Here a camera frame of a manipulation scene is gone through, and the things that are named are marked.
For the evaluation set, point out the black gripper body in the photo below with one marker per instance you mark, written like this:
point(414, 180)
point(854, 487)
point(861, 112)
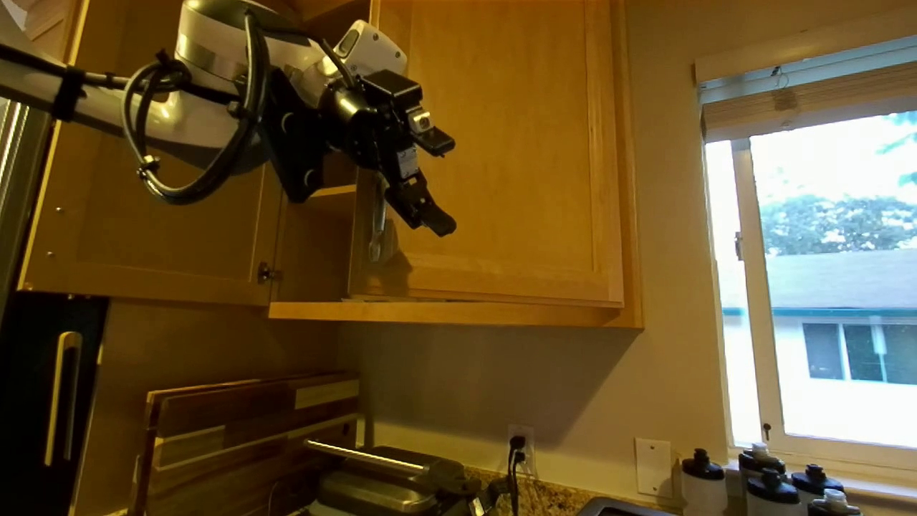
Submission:
point(375, 130)

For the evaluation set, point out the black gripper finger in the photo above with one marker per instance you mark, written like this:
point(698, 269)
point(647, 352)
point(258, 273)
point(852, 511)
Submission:
point(418, 206)
point(432, 143)

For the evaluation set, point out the wide wooden cabinet door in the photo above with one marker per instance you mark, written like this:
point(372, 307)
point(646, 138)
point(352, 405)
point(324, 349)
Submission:
point(526, 144)

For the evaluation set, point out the narrow wooden cabinet door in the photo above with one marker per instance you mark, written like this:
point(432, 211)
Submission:
point(143, 249)

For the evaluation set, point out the dark cutting board light end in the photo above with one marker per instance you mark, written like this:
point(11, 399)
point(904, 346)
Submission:
point(218, 398)

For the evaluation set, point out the dark cutting board light stripe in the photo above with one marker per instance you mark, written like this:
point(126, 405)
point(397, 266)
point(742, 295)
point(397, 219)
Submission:
point(190, 448)

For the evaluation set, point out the white framed window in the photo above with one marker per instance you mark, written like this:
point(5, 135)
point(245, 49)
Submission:
point(755, 287)

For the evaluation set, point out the plain brown cutting board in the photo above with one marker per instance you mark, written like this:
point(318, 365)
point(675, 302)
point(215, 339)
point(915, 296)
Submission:
point(210, 491)

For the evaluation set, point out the stainless steel refrigerator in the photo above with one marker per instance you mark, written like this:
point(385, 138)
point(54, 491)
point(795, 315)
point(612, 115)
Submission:
point(16, 190)

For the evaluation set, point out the beige window blind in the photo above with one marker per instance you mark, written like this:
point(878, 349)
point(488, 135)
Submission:
point(811, 95)

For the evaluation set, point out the neighbouring house outside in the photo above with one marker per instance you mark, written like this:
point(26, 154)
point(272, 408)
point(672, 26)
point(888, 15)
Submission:
point(841, 287)

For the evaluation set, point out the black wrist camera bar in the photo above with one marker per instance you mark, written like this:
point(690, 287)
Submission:
point(289, 144)

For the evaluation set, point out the wooden wall cabinet body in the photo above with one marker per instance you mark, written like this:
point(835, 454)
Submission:
point(431, 315)

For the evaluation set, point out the white wall outlet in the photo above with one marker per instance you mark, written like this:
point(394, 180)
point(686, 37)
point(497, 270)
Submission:
point(526, 461)

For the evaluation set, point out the white switch plate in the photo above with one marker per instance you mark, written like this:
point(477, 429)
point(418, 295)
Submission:
point(653, 467)

